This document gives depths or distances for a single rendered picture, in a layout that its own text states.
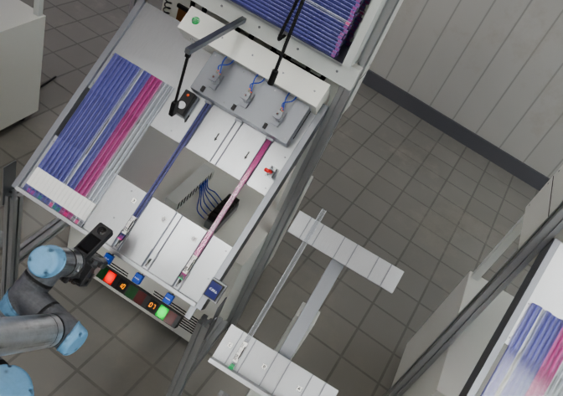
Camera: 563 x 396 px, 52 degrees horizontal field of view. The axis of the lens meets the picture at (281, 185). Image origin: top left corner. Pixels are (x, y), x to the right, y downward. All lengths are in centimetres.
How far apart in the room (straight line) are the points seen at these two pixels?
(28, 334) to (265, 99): 90
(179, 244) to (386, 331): 146
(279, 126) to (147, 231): 51
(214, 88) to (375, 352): 159
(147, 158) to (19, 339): 114
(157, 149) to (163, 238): 63
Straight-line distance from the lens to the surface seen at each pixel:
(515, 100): 446
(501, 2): 430
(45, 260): 145
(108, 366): 242
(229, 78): 176
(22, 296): 149
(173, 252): 175
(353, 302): 296
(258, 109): 172
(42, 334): 135
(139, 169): 221
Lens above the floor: 210
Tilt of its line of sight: 39 degrees down
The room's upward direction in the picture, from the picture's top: 25 degrees clockwise
